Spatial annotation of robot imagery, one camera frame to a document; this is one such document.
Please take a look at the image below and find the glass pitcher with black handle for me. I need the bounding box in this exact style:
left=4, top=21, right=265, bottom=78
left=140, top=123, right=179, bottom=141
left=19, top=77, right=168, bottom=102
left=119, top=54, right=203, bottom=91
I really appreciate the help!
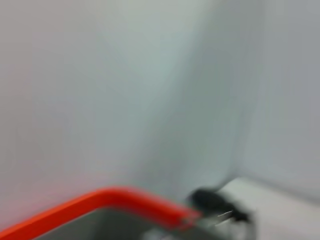
left=186, top=187, right=252, bottom=225

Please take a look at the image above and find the orange basket handle clip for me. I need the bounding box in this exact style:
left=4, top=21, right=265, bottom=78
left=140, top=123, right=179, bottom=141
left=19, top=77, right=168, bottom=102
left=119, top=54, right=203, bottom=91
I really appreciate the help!
left=0, top=185, right=202, bottom=240

